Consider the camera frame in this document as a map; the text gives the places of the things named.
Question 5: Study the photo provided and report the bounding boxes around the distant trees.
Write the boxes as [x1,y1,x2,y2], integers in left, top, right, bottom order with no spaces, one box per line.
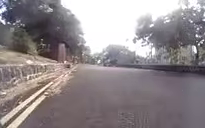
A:
[89,44,138,66]

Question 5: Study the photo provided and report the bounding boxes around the dark grey asphalt road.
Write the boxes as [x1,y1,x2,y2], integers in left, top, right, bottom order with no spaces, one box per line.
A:
[18,63,205,128]

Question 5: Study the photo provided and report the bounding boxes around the building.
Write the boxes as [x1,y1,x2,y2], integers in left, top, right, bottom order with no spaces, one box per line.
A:
[49,41,71,63]

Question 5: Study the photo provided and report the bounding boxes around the group of dark trees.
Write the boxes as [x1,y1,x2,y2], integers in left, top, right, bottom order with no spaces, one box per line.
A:
[0,0,91,64]
[133,0,205,66]

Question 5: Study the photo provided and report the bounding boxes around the dry grass bank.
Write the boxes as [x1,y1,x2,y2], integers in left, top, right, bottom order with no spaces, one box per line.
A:
[0,48,58,66]

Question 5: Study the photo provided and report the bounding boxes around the low dark wall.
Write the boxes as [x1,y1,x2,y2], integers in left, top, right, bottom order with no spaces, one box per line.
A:
[114,63,205,74]

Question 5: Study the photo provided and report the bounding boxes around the low stone wall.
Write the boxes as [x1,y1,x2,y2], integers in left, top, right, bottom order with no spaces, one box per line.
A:
[0,63,63,93]

